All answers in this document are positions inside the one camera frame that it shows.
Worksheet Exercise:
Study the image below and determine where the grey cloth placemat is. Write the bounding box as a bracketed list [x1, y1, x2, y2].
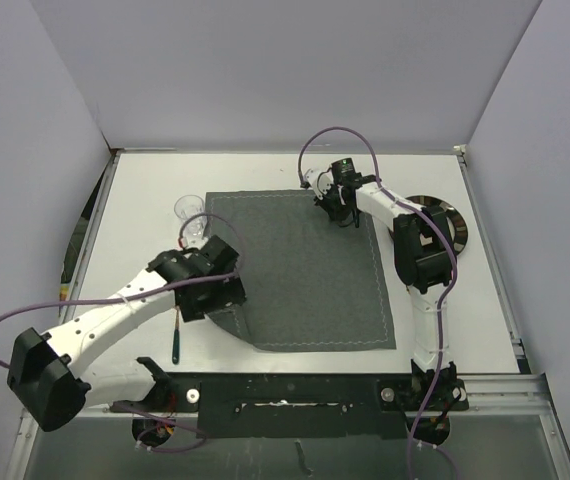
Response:
[205, 190, 396, 352]

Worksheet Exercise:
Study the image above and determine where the dark rimmed dinner plate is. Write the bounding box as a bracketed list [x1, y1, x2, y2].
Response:
[408, 195, 469, 256]

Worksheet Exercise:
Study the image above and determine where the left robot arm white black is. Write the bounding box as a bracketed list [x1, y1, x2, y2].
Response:
[7, 236, 246, 432]

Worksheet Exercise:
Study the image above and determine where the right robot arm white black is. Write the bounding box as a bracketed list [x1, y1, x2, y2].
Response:
[303, 158, 457, 372]

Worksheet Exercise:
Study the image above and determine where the clear drinking glass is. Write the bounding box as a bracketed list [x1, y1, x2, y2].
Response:
[174, 195, 208, 240]

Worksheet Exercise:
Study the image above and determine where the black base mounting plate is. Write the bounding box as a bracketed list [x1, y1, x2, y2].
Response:
[113, 374, 469, 439]

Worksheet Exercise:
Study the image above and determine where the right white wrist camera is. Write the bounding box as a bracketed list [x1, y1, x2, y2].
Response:
[303, 168, 333, 200]

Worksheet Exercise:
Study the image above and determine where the gold spoon green handle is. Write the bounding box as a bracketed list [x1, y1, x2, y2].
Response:
[171, 309, 181, 365]

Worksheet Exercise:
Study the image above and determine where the aluminium frame rail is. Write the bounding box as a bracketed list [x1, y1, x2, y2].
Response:
[24, 369, 546, 430]

